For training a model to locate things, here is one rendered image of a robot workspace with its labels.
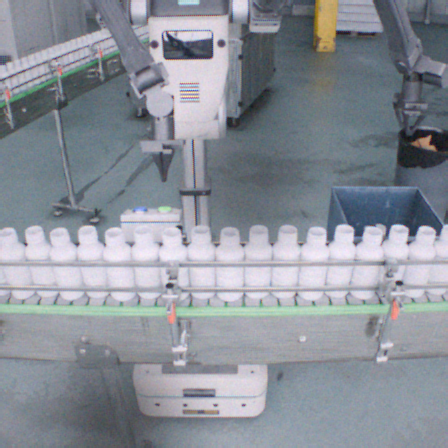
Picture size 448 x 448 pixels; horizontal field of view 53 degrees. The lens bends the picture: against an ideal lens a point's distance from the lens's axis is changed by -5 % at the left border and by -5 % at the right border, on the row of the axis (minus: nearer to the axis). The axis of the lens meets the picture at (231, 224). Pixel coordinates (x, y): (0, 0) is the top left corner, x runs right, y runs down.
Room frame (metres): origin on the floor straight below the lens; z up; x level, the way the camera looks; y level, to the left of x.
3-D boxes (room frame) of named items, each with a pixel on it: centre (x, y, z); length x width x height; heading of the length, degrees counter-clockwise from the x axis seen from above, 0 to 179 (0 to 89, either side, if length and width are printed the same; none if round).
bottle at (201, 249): (0.80, 0.06, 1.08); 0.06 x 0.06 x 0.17
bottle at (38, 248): (0.80, 0.42, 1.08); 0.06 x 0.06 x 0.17
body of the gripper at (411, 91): (1.24, -0.50, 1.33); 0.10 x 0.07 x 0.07; 1
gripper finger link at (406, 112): (1.22, -0.50, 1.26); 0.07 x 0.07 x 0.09; 1
